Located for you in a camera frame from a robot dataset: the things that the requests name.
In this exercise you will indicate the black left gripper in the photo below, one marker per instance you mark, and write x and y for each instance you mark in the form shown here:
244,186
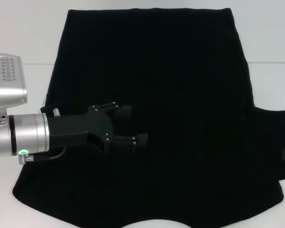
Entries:
80,128

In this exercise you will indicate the black shirt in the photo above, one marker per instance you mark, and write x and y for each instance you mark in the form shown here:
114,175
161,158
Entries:
168,71

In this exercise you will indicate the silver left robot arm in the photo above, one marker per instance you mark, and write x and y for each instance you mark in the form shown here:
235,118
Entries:
26,133

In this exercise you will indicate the small silver gripper plug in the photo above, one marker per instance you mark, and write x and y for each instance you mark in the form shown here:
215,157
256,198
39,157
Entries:
56,112

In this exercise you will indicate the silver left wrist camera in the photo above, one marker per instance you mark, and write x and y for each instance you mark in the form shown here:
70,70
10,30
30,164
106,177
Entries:
9,83

